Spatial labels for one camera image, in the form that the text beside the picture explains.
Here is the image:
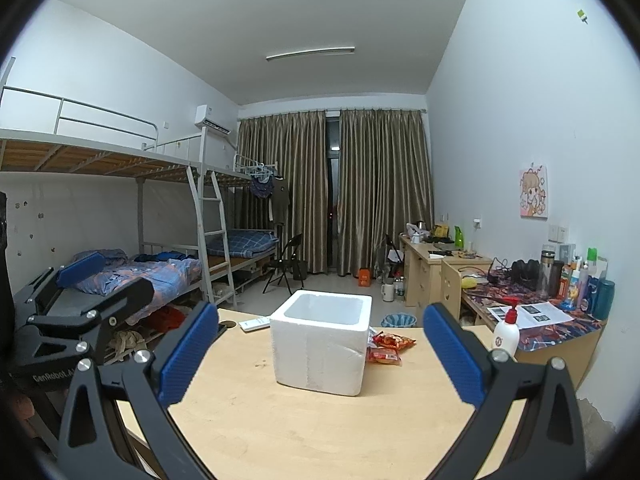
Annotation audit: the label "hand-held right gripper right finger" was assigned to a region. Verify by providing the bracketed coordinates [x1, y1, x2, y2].
[422, 302, 587, 480]

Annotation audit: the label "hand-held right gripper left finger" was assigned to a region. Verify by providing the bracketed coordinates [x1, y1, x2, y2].
[57, 302, 221, 480]

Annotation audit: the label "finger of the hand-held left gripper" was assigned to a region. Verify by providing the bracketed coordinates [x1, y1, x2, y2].
[17, 252, 107, 319]
[75, 277, 155, 361]

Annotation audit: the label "white foam box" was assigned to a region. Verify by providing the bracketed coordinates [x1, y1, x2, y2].
[270, 289, 374, 397]

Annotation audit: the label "blue plaid blanket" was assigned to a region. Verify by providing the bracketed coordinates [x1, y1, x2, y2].
[72, 249, 203, 321]

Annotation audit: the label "red cloth bundle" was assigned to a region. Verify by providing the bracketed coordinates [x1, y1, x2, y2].
[150, 305, 187, 332]

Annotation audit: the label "beige cloth bundle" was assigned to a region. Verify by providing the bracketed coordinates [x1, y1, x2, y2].
[107, 329, 148, 363]

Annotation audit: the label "orange snack packet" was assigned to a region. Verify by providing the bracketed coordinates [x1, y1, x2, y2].
[372, 331, 417, 352]

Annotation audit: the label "white lotion pump bottle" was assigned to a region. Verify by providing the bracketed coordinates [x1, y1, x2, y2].
[492, 297, 521, 359]

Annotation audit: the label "wooden chair with smiley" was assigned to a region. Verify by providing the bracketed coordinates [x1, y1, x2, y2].
[440, 260, 464, 323]

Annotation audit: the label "red snack packet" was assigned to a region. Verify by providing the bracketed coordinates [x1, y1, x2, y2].
[366, 346, 403, 366]

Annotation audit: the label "wooden desk with drawers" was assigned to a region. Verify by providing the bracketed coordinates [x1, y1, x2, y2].
[398, 232, 493, 307]

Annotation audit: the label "white paper sheets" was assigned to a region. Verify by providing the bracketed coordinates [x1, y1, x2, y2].
[486, 301, 576, 328]

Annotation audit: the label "printed desk mat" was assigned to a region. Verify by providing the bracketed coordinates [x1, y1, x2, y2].
[462, 269, 608, 352]

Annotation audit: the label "white metal bed ladder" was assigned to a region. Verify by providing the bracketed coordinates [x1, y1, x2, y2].
[186, 166, 238, 308]

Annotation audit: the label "black headphones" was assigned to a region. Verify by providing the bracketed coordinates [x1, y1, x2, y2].
[511, 259, 541, 282]

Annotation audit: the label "black folding stand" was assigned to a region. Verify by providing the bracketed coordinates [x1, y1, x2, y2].
[375, 234, 405, 281]

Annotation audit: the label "white metal bunk bed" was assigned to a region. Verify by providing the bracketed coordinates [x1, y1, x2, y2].
[197, 152, 281, 306]
[0, 85, 206, 361]

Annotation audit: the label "blue plaid mattress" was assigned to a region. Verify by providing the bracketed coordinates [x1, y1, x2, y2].
[207, 229, 277, 257]

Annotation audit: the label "clear bottle black lid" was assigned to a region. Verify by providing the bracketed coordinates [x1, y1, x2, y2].
[539, 250, 556, 295]

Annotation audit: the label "wooden desk with mat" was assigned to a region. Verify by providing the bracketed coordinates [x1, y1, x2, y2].
[460, 267, 608, 391]

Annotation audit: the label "black folding chair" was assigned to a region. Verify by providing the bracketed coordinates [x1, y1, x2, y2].
[262, 233, 306, 295]

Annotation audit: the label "row of toiletry bottles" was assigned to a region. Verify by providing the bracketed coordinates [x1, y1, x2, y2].
[560, 247, 617, 321]

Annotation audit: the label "dark hanging clothes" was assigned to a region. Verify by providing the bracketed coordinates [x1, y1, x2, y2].
[248, 175, 291, 225]

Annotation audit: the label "brown curtain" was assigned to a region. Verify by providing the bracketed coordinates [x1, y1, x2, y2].
[339, 108, 435, 277]
[236, 111, 328, 273]

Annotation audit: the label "white air conditioner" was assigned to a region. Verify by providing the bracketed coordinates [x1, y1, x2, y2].
[195, 104, 233, 135]

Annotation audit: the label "ceiling tube light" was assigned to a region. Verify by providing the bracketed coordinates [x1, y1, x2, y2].
[265, 47, 357, 62]

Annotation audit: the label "pink cartoon wall poster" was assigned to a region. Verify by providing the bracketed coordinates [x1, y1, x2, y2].
[519, 164, 549, 219]

